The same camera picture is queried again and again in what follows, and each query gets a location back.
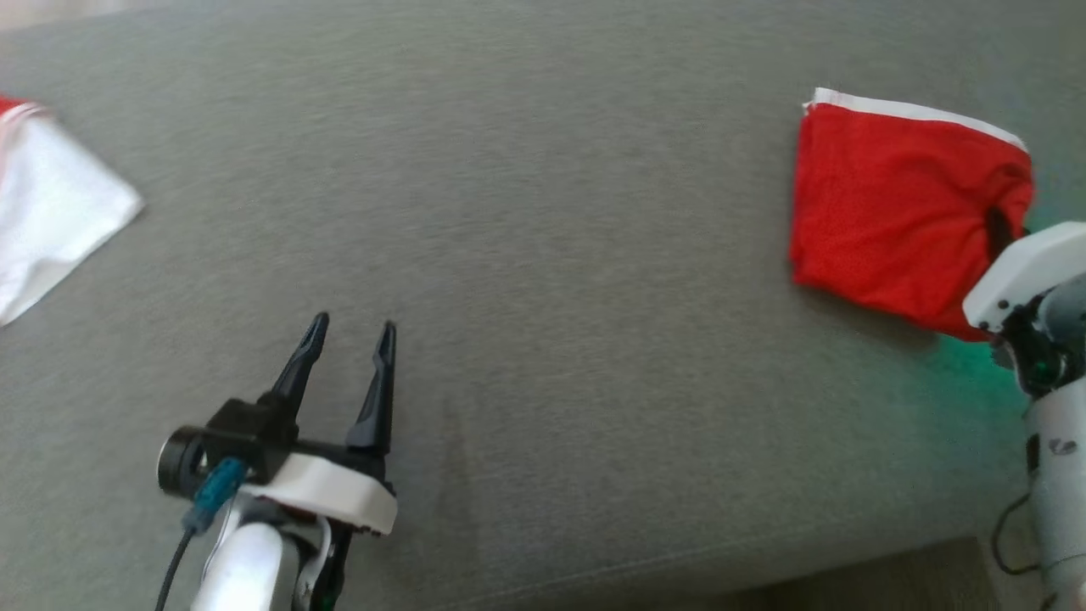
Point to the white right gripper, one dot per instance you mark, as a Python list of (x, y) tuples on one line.
[(1027, 271)]

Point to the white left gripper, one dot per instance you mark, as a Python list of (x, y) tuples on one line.
[(331, 496)]

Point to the red shorts with white trim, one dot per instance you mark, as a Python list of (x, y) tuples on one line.
[(882, 212)]

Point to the red Bulls 23 jersey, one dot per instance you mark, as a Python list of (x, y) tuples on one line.
[(47, 212)]

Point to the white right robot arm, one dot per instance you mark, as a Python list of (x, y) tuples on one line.
[(1060, 492)]

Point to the large grey sofa seat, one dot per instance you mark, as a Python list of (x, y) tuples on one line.
[(551, 255)]

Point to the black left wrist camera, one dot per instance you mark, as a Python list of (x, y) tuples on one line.
[(221, 437)]

